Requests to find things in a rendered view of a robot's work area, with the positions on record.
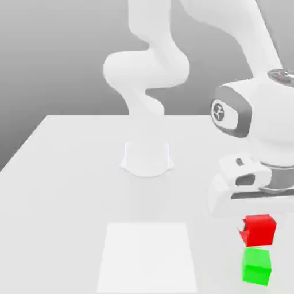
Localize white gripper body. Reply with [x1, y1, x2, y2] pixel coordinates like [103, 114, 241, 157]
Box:
[207, 173, 294, 218]

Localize small red cube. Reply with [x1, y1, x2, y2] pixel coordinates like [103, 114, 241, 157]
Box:
[238, 214, 278, 248]

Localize small green cube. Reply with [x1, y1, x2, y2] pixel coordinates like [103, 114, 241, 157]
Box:
[241, 247, 273, 287]

